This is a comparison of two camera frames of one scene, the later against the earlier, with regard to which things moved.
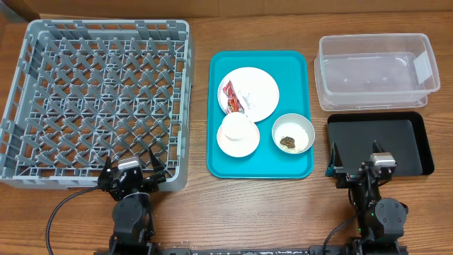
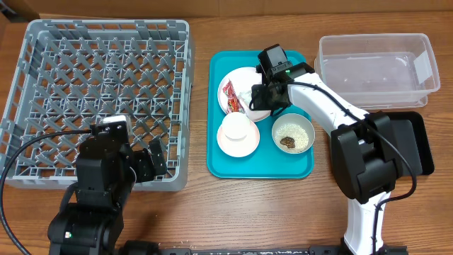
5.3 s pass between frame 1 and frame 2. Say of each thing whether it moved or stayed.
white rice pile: stayed
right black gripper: moved
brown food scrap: stayed
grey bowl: stayed
